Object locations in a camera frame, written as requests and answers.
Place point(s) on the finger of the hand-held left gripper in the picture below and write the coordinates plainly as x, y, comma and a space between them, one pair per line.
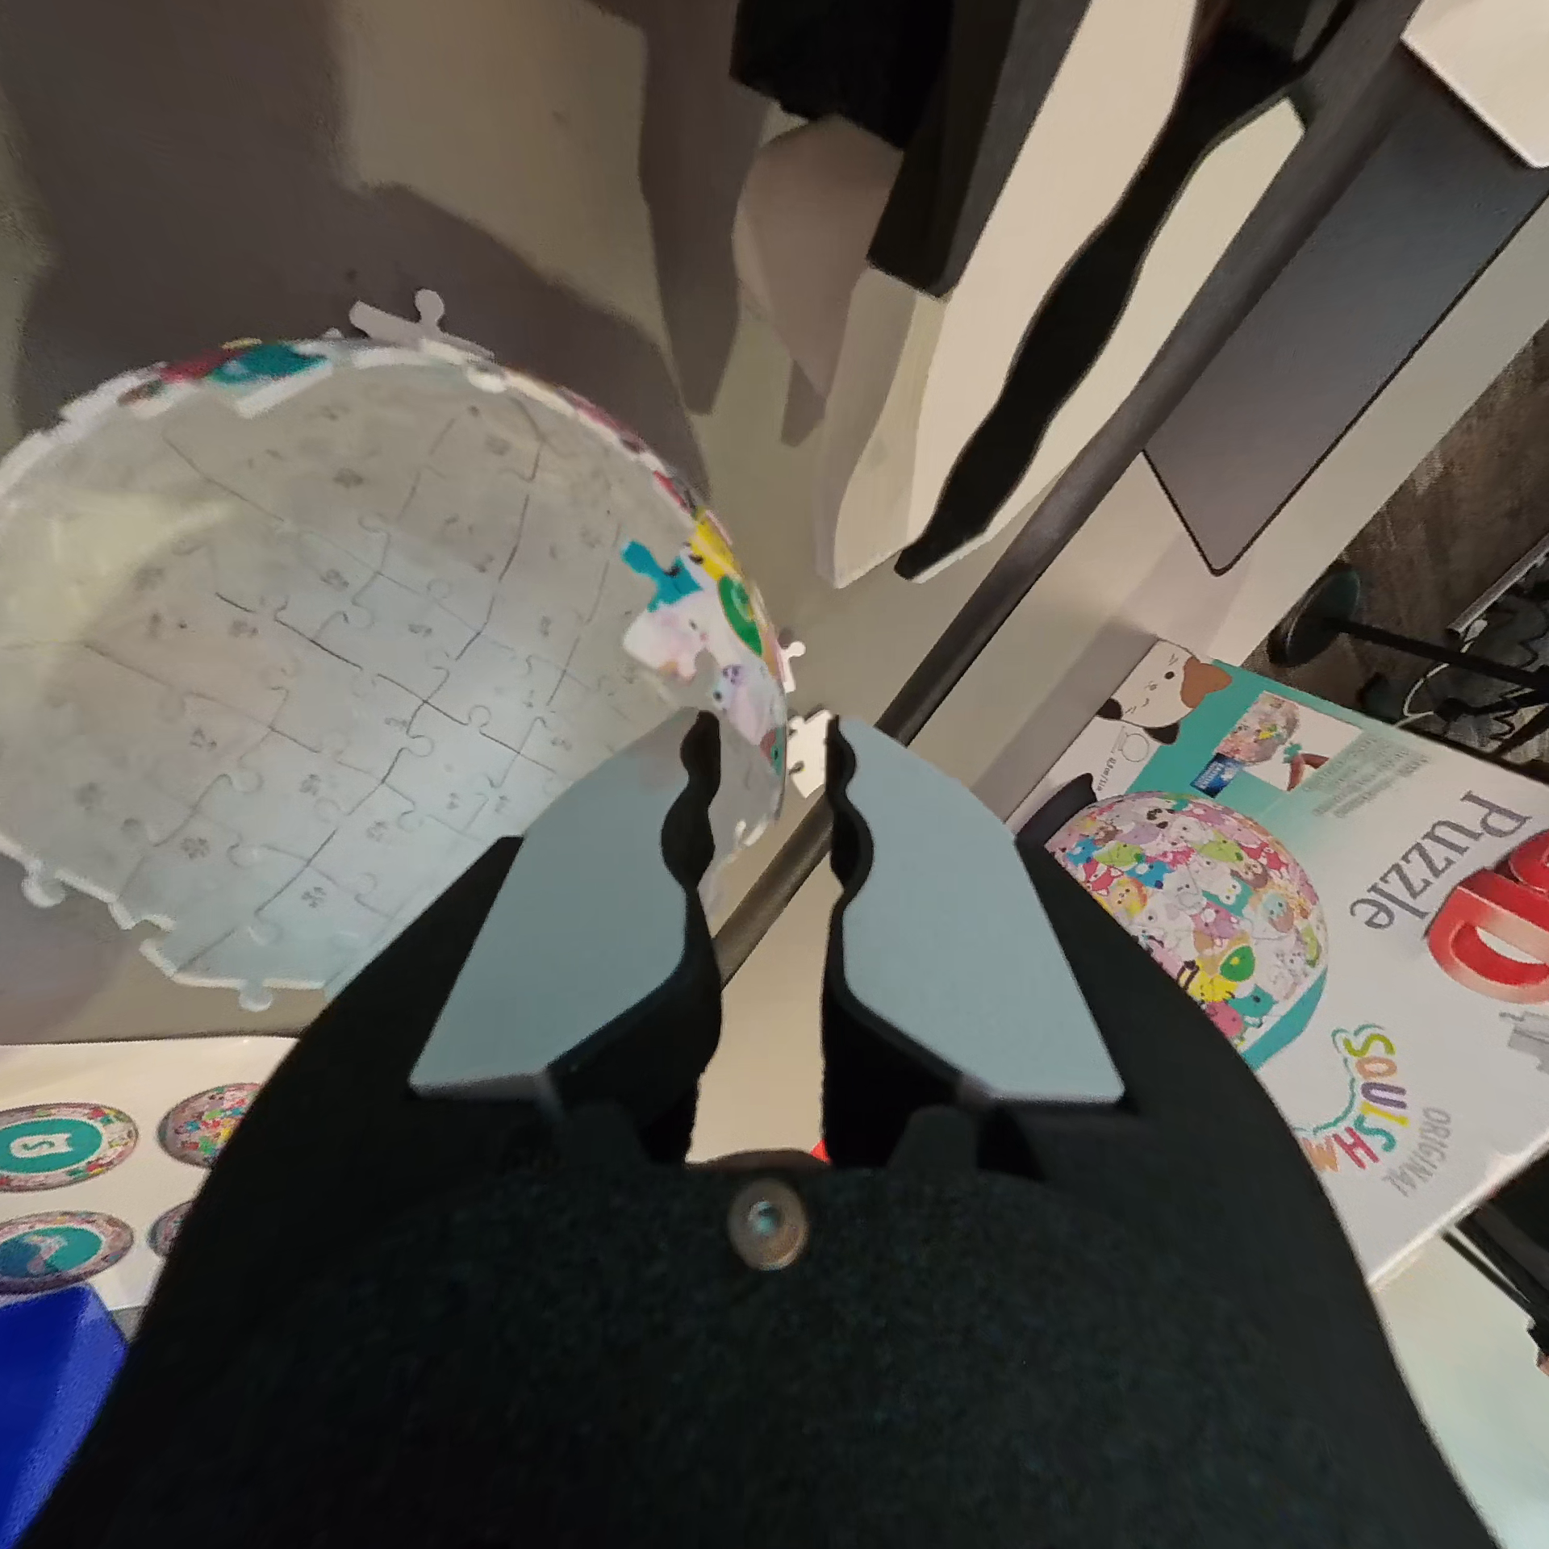
943, 399
1251, 141

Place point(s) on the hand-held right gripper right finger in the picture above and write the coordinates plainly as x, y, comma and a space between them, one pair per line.
981, 958

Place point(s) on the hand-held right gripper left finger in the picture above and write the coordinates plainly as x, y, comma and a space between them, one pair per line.
557, 958

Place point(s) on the white puzzle piece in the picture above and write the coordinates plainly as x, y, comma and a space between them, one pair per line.
813, 758

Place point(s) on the colourful puzzle ball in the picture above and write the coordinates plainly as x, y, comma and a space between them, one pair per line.
364, 666

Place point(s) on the teal puzzle box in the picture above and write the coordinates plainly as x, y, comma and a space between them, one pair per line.
1391, 907

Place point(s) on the folded puzzle instruction leaflet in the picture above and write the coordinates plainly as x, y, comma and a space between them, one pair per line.
73, 1066

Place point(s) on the black floor stand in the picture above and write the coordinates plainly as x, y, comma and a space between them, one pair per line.
1325, 617

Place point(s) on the blue plastic bin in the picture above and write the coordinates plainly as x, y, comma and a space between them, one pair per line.
48, 1416

